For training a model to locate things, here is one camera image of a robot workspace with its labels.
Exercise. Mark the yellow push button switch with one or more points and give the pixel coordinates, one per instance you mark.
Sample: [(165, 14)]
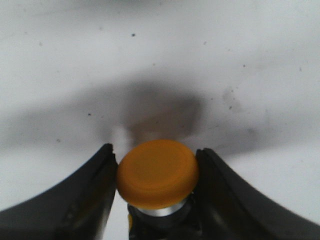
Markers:
[(157, 181)]

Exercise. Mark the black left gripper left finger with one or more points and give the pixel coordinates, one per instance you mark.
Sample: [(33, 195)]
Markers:
[(77, 208)]

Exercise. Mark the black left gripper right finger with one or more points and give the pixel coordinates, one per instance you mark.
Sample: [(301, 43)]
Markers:
[(231, 209)]

